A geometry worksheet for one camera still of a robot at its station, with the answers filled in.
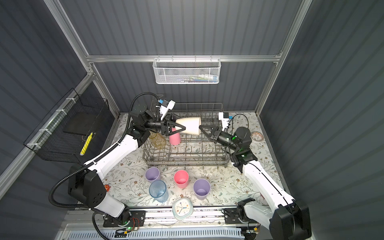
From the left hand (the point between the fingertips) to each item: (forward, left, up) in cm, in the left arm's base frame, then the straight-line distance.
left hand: (186, 125), depth 64 cm
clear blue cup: (-15, +17, -37) cm, 43 cm away
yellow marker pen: (+2, +48, -10) cm, 49 cm away
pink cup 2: (+14, +8, -28) cm, 33 cm away
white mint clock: (-25, +4, -34) cm, 43 cm away
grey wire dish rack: (+10, -5, -37) cm, 39 cm away
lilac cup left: (-6, +21, -34) cm, 41 cm away
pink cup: (-9, +4, -36) cm, 37 cm away
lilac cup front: (-15, -7, -36) cm, 39 cm away
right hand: (-1, -6, -2) cm, 7 cm away
